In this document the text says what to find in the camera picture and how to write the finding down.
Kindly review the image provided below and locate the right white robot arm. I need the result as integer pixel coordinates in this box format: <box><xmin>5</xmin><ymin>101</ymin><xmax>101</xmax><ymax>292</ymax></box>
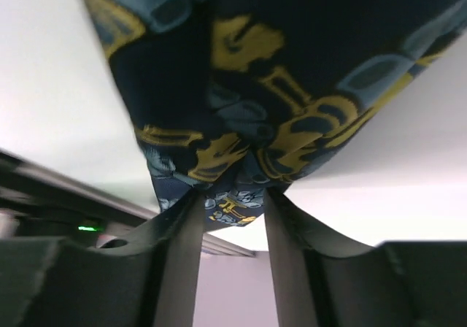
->
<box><xmin>1</xmin><ymin>154</ymin><xmax>466</xmax><ymax>326</ymax></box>

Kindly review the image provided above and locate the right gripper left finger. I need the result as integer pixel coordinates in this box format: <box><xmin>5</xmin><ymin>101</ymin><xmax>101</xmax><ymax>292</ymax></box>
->
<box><xmin>1</xmin><ymin>192</ymin><xmax>204</xmax><ymax>326</ymax></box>

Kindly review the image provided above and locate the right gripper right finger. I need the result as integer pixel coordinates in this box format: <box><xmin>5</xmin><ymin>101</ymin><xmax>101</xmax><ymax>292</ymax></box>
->
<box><xmin>265</xmin><ymin>189</ymin><xmax>466</xmax><ymax>327</ymax></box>

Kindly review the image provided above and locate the navy floral patterned tie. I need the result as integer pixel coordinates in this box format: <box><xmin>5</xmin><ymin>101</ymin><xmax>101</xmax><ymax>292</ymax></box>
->
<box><xmin>83</xmin><ymin>0</ymin><xmax>466</xmax><ymax>231</ymax></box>

